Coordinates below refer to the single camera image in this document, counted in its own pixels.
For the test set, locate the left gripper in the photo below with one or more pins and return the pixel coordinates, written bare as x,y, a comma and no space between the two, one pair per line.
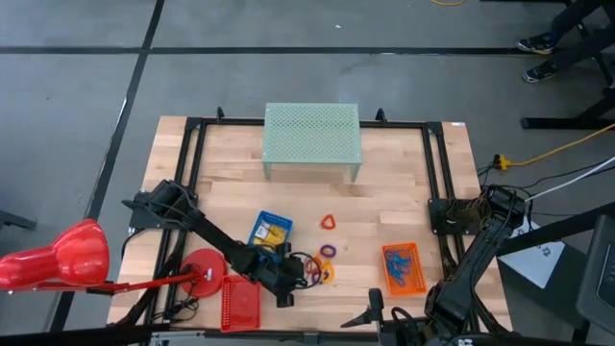
276,276

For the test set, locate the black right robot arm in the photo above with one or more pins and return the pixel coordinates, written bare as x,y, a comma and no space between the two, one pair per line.
480,250

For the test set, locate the black aluminium table frame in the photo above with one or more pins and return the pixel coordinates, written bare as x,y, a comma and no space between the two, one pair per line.
230,122

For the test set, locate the red desk lamp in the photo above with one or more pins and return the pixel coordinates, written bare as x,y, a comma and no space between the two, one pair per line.
72,254

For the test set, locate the silver aluminium extrusion bar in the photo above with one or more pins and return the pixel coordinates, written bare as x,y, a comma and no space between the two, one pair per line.
463,342
178,340

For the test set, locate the black chair base leg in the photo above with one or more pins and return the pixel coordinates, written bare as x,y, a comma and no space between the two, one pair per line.
14,221

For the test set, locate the person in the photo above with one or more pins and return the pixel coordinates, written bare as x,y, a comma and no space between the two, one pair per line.
538,44

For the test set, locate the teal rubber band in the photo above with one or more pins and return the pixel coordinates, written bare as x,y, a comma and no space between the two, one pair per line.
403,254
403,263
398,276

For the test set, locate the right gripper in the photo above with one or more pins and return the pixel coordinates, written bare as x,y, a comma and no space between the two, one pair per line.
376,300

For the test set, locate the dark grey monitor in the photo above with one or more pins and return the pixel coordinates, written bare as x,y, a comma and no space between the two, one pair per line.
600,279

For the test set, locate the orange plastic basket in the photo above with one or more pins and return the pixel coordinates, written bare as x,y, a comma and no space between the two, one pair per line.
417,262

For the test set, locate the black frame clamp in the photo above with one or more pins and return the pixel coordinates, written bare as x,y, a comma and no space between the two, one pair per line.
220,114
381,115

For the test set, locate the blue plastic basket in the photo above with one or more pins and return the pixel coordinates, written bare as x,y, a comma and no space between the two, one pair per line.
281,218

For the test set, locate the green perforated metal shelf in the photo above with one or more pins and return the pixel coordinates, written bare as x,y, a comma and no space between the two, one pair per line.
312,132

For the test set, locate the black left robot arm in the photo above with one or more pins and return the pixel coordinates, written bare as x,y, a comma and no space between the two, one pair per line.
211,230

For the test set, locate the white box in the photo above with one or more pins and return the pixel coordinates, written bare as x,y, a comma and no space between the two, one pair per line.
533,259

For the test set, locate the red plastic basket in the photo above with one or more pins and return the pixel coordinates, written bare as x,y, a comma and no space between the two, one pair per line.
240,303

